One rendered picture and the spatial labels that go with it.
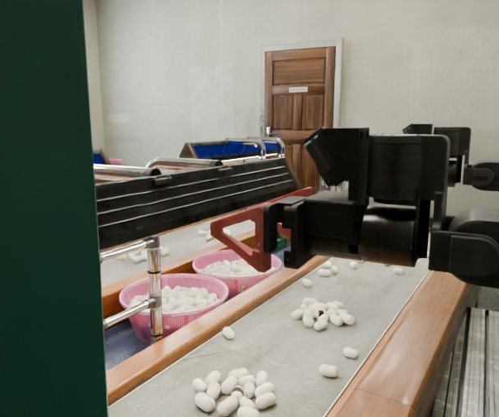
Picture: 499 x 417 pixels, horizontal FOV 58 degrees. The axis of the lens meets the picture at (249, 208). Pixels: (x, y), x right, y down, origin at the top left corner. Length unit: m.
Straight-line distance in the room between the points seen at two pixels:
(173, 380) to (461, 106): 4.82
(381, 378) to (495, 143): 4.66
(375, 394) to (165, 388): 0.35
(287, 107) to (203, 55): 1.44
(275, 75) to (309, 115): 0.67
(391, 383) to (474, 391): 0.26
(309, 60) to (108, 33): 3.26
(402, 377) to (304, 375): 0.17
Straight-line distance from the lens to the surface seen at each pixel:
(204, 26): 6.49
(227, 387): 0.80
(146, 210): 0.59
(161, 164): 0.82
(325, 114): 5.57
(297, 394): 0.81
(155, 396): 0.82
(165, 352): 0.89
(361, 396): 0.78
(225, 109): 6.21
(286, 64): 5.79
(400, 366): 0.88
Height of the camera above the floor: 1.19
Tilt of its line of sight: 11 degrees down
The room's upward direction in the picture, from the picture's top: straight up
